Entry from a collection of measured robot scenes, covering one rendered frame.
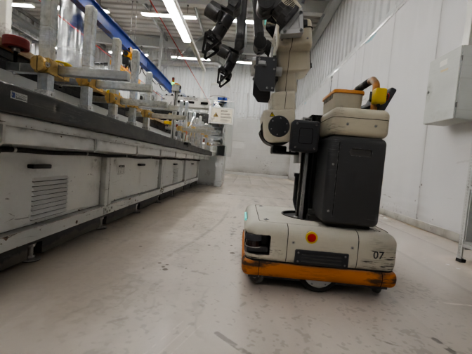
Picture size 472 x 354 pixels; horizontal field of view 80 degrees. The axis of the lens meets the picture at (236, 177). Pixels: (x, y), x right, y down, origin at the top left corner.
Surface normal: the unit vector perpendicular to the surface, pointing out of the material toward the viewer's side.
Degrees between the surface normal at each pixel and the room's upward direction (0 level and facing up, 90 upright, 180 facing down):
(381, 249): 90
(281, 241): 90
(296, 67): 90
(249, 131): 90
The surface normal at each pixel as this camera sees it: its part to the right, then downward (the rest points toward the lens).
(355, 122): -0.03, 0.05
